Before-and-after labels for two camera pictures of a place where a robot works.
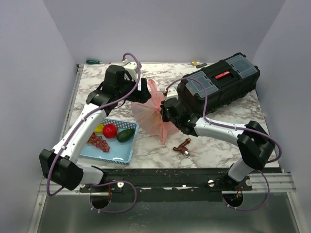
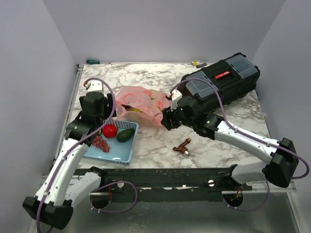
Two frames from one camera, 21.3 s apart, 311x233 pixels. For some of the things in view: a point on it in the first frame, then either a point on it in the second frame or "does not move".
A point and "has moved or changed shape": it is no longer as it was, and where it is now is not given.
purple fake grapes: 97,141 does not move
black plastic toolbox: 225,81 does not move
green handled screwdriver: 90,61 does not move
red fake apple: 110,130 does not move
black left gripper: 142,96 → 110,109
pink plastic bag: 147,116 has moved or changed shape
